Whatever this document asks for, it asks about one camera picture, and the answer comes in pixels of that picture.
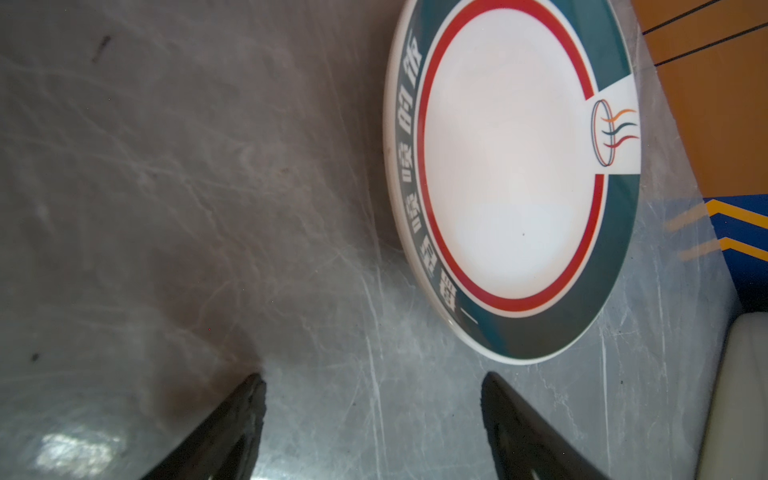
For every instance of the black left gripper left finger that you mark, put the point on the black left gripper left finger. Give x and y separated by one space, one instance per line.
226 444

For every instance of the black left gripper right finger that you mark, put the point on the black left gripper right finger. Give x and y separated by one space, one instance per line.
523 444

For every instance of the green rim plate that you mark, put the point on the green rim plate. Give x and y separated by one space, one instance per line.
512 142

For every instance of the cream plain plate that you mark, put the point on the cream plain plate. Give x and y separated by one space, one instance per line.
735 441

